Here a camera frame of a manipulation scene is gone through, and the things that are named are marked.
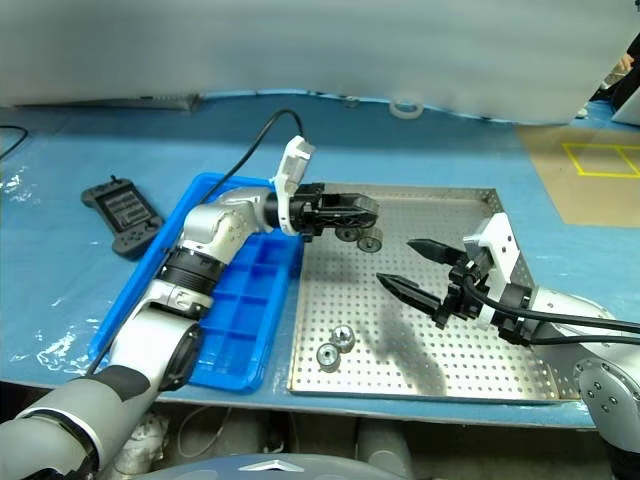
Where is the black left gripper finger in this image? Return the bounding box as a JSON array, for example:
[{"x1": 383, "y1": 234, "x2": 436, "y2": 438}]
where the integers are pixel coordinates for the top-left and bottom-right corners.
[
  {"x1": 319, "y1": 192, "x2": 382, "y2": 220},
  {"x1": 318, "y1": 211, "x2": 380, "y2": 232}
]

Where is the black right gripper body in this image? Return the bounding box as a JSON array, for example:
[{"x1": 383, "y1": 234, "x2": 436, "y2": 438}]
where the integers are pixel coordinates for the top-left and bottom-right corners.
[{"x1": 432, "y1": 256, "x2": 495, "y2": 330}]

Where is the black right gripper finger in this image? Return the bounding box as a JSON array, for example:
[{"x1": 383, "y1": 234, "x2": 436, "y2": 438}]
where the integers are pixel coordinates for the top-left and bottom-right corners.
[
  {"x1": 406, "y1": 238, "x2": 470, "y2": 268},
  {"x1": 375, "y1": 272, "x2": 446, "y2": 317}
]

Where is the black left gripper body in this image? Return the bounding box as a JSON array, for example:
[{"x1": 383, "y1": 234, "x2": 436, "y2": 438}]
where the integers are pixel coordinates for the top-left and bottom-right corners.
[{"x1": 288, "y1": 182, "x2": 331, "y2": 245}]

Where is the blue plastic compartment tray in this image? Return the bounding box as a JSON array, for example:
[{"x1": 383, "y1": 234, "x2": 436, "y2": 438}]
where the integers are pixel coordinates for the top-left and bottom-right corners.
[{"x1": 88, "y1": 172, "x2": 305, "y2": 394}]

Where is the perforated metal tray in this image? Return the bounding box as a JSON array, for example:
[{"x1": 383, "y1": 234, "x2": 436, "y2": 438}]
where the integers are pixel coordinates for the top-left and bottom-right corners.
[{"x1": 288, "y1": 182, "x2": 584, "y2": 404}]

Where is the metal nut lower right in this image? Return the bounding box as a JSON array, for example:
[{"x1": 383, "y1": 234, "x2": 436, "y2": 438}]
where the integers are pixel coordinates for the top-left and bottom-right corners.
[{"x1": 332, "y1": 323, "x2": 356, "y2": 350}]

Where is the brown cardboard sheet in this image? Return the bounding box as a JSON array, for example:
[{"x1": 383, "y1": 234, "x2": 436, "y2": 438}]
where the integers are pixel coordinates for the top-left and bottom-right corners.
[{"x1": 514, "y1": 122, "x2": 640, "y2": 229}]

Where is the grey pipe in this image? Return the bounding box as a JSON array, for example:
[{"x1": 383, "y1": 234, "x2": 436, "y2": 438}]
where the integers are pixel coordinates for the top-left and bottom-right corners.
[{"x1": 355, "y1": 418, "x2": 414, "y2": 466}]

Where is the yellow tape marking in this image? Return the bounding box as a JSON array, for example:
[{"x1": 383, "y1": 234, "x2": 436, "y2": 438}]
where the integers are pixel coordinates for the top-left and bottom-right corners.
[{"x1": 562, "y1": 142, "x2": 640, "y2": 179}]

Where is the black handheld controller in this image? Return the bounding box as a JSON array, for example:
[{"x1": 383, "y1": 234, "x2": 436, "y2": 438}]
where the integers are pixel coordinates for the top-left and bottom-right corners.
[{"x1": 80, "y1": 174, "x2": 166, "y2": 261}]

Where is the person in dark clothes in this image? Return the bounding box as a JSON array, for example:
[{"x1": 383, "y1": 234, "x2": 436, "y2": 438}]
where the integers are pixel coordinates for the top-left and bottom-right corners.
[{"x1": 579, "y1": 37, "x2": 640, "y2": 121}]

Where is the dark rounded cover silver emblem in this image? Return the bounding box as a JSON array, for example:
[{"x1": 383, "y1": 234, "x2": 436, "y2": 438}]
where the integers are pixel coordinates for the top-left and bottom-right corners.
[{"x1": 130, "y1": 452, "x2": 416, "y2": 480}]

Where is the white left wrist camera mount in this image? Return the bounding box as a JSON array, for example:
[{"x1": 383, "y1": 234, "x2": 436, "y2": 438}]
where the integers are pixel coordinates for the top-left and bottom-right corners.
[{"x1": 271, "y1": 135, "x2": 318, "y2": 237}]

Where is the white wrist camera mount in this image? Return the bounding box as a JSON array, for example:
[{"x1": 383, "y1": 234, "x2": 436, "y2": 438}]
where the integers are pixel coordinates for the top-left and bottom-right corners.
[
  {"x1": 271, "y1": 135, "x2": 318, "y2": 237},
  {"x1": 462, "y1": 212, "x2": 521, "y2": 331}
]

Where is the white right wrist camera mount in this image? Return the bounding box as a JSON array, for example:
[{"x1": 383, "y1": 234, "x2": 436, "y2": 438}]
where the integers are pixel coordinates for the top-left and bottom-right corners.
[{"x1": 462, "y1": 212, "x2": 521, "y2": 331}]

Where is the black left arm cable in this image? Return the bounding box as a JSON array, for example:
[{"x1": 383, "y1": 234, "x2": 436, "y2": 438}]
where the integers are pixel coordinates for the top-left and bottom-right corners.
[{"x1": 87, "y1": 108, "x2": 305, "y2": 377}]

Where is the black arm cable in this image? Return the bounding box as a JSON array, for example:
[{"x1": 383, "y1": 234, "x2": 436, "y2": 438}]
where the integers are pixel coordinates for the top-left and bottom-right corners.
[
  {"x1": 462, "y1": 274, "x2": 640, "y2": 347},
  {"x1": 87, "y1": 108, "x2": 305, "y2": 377}
]

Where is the white tape ring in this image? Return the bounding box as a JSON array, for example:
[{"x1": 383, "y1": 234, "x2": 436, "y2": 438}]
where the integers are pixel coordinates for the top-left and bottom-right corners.
[{"x1": 389, "y1": 98, "x2": 425, "y2": 120}]

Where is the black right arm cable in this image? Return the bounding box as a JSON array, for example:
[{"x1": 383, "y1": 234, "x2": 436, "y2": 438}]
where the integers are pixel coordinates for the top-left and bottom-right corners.
[{"x1": 462, "y1": 274, "x2": 640, "y2": 347}]

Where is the crumpled silver flexible duct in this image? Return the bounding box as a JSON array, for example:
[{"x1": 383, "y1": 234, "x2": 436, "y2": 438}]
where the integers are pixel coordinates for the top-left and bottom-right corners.
[{"x1": 112, "y1": 412, "x2": 169, "y2": 476}]

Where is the thin black table cable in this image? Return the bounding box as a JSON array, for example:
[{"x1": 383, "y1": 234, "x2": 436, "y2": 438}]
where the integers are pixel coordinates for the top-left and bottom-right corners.
[{"x1": 0, "y1": 124, "x2": 30, "y2": 161}]

